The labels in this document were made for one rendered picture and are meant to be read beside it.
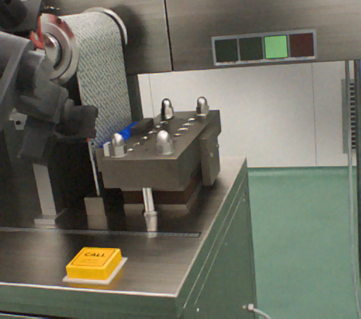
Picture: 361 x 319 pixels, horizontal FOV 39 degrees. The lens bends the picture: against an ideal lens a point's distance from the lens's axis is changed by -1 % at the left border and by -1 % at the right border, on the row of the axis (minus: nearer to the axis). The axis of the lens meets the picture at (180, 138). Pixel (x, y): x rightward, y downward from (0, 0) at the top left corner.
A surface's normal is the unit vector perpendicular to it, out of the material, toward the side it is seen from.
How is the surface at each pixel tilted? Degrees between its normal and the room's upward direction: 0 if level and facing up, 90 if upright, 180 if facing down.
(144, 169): 90
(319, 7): 90
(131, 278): 0
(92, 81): 90
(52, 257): 0
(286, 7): 90
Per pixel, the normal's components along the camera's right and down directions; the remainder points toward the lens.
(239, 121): -0.27, 0.29
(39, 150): 0.12, -0.05
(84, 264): -0.11, -0.96
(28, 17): -0.26, -0.42
